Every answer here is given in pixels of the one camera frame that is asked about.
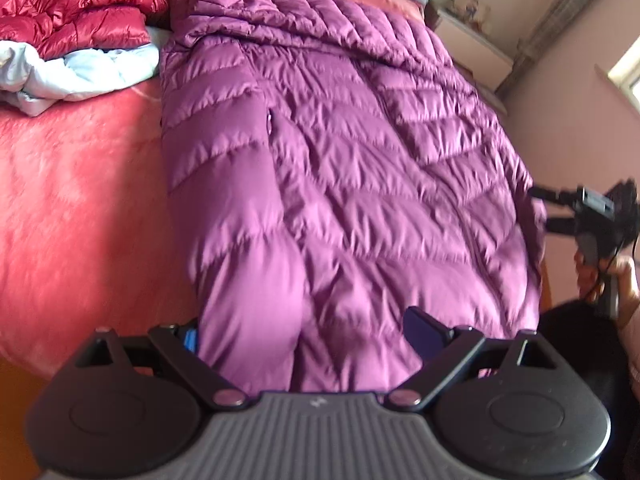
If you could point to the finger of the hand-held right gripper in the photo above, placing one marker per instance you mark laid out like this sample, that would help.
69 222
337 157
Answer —
555 195
562 226

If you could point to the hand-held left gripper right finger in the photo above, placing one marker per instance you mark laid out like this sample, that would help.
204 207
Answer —
422 332

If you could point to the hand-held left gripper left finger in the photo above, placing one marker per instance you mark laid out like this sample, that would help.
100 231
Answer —
189 342

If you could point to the purple down jacket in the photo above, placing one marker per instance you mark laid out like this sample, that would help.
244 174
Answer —
325 160

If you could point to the person's right hand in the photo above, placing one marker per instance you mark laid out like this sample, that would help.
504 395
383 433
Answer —
631 285

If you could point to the person's dark clothing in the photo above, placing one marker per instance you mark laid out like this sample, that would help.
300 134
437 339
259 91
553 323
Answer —
590 350

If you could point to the window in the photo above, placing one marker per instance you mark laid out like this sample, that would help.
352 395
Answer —
627 72

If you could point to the white nightstand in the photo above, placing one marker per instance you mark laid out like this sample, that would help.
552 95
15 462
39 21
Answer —
475 45

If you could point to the grey plaid curtain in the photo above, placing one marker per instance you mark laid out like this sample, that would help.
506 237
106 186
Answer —
560 15

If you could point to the light blue down jacket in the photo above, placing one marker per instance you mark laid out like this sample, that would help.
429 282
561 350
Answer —
90 70

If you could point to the maroon down jacket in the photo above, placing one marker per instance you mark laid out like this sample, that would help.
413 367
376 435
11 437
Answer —
75 5

